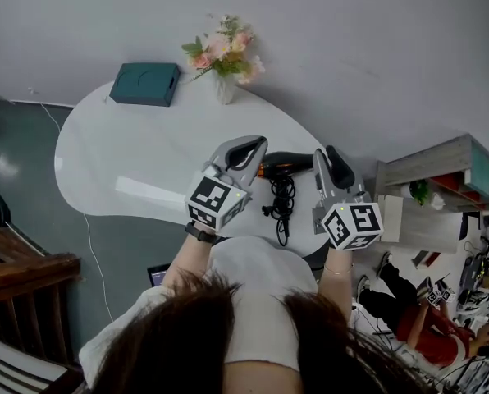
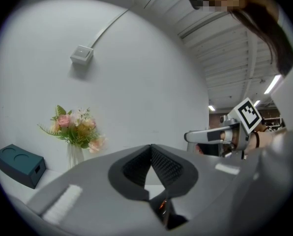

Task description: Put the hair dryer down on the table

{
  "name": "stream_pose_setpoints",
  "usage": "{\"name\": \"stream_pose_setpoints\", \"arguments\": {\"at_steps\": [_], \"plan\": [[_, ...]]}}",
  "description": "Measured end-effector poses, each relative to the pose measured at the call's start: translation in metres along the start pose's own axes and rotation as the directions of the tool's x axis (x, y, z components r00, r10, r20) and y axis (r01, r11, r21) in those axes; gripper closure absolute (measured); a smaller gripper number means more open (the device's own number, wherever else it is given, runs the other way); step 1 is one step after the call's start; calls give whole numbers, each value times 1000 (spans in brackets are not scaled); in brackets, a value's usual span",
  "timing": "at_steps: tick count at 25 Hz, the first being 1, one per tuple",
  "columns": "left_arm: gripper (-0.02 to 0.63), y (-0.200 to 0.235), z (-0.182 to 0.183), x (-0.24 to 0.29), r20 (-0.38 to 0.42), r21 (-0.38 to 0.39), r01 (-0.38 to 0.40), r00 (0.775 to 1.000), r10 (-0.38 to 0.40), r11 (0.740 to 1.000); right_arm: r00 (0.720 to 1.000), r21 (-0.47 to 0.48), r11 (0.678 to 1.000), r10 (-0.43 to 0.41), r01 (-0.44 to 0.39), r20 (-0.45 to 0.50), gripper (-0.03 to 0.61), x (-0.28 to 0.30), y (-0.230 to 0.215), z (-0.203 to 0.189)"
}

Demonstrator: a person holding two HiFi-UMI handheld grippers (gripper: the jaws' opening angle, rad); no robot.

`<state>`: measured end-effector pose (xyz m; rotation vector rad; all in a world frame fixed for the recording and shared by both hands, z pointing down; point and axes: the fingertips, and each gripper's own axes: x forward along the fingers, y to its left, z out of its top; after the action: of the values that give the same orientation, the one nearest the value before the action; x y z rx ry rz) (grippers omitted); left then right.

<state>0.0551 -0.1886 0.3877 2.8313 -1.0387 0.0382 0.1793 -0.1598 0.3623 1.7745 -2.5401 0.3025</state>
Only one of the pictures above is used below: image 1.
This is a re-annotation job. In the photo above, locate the black white striped mat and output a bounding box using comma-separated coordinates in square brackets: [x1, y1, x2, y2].
[0, 330, 80, 394]

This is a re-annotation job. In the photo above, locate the dark teal box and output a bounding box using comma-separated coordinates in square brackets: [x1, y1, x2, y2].
[108, 62, 182, 108]

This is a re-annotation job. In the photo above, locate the thin white cable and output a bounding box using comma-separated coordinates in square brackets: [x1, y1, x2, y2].
[39, 103, 115, 323]

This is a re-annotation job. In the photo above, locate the person's right forearm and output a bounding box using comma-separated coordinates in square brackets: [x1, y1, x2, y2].
[318, 246, 354, 323]

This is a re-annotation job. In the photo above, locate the grey wooden shelf unit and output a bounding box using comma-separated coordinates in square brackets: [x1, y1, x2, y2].
[375, 133, 489, 254]

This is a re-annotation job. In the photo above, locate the open laptop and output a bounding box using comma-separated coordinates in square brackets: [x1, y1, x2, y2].
[147, 263, 171, 289]

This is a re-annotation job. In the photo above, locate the white ribbed vase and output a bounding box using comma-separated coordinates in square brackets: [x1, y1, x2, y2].
[213, 70, 237, 106]

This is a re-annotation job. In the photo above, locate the person's left forearm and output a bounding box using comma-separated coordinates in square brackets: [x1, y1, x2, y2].
[161, 230, 217, 293]

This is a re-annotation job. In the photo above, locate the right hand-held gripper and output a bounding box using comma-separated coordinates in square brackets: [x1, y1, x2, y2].
[312, 144, 384, 252]

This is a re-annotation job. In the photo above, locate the person's white shirt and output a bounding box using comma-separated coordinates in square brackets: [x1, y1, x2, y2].
[78, 236, 323, 392]

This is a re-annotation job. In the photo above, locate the black orange hair dryer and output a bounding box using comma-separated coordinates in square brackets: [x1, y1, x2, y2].
[257, 151, 318, 248]

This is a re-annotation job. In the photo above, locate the round white table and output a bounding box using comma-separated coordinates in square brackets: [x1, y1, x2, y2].
[54, 80, 352, 270]

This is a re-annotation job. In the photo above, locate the black wristband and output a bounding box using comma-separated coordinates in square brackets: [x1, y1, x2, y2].
[184, 222, 220, 245]

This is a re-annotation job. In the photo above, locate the small green plant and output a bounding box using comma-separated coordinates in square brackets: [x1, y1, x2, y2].
[408, 178, 432, 207]

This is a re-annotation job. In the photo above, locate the red grey book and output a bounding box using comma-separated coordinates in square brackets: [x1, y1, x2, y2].
[412, 250, 442, 270]

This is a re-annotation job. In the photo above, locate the dark wooden railing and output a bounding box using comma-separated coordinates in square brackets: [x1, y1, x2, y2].
[0, 226, 82, 369]

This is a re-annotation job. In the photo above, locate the pink artificial flower bouquet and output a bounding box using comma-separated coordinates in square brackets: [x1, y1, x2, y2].
[181, 13, 266, 85]

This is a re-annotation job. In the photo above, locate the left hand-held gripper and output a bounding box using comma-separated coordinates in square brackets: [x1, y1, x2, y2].
[184, 135, 269, 234]

